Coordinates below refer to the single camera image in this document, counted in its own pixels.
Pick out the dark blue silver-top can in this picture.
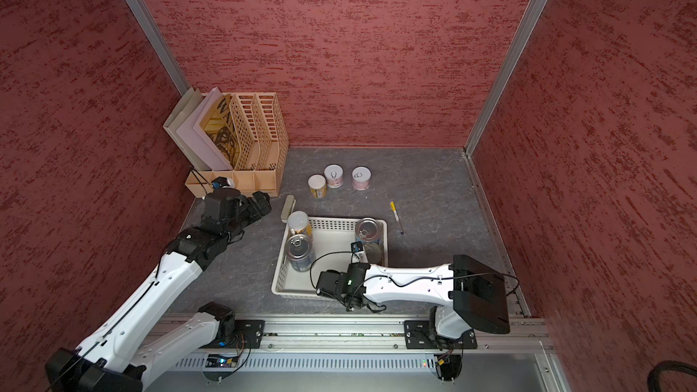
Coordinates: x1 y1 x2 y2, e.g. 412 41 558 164
285 233 316 272

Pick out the white perforated plastic basket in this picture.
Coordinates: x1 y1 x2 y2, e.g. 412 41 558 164
272 216 359 301

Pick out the yellow black patterned magazine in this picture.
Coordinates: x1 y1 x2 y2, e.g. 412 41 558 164
195 88 241 170

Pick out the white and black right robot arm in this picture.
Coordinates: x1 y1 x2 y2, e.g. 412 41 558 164
310 255 510 340

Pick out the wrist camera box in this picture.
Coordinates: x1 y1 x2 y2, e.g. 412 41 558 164
350 241 368 263
211 176 235 190

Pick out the pink can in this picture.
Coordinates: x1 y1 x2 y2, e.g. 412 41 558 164
351 166 372 191
324 164 344 189

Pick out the beige file folder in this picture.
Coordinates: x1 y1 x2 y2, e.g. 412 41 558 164
163 87 210 171

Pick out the small yellow white-lid can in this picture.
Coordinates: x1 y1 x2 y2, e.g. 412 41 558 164
308 174 328 199

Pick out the yellow can with white lid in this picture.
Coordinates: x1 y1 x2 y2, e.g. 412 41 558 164
287 211 313 239

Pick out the left aluminium corner post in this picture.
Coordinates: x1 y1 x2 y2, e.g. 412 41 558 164
125 0 190 95

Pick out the black cable at corner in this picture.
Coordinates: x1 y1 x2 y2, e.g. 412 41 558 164
646 359 697 392

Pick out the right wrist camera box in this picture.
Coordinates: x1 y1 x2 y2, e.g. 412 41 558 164
350 241 368 263

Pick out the pink file folder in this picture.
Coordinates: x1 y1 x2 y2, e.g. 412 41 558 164
163 87 232 171

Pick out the aluminium corner post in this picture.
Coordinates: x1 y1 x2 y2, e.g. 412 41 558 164
464 0 548 160
125 0 190 95

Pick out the dark navy red can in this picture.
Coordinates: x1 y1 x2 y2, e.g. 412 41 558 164
363 243 383 265

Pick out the peach plastic desk organizer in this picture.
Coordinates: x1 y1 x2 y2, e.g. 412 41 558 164
185 92 289 198

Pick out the light blue corn can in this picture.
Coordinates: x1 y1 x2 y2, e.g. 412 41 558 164
355 218 384 245

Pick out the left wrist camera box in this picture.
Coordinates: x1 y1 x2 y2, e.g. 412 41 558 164
211 176 235 190

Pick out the right aluminium corner post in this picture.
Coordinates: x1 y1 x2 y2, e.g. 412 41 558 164
464 0 548 160

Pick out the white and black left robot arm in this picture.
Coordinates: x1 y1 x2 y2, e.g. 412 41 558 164
45 187 272 391

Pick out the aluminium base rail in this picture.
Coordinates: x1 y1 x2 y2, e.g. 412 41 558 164
144 315 570 391

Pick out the yellow white pen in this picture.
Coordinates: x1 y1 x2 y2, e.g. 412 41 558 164
390 201 405 235

